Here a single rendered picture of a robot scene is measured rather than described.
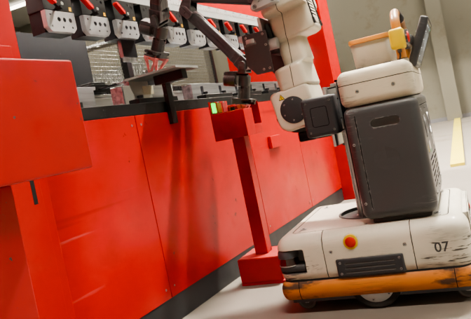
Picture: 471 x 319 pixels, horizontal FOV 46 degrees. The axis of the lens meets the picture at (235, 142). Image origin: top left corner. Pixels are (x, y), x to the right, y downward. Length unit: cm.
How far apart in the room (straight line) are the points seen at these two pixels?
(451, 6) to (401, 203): 1133
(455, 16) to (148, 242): 1148
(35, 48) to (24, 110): 229
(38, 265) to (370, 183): 108
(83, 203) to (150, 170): 40
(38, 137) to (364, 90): 148
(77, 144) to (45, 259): 107
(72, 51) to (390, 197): 181
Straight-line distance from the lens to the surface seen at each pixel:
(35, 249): 165
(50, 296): 168
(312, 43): 442
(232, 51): 258
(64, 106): 62
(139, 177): 218
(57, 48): 297
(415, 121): 193
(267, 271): 253
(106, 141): 207
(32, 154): 58
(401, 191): 196
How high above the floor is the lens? 69
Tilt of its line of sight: 1 degrees down
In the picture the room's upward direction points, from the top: 12 degrees counter-clockwise
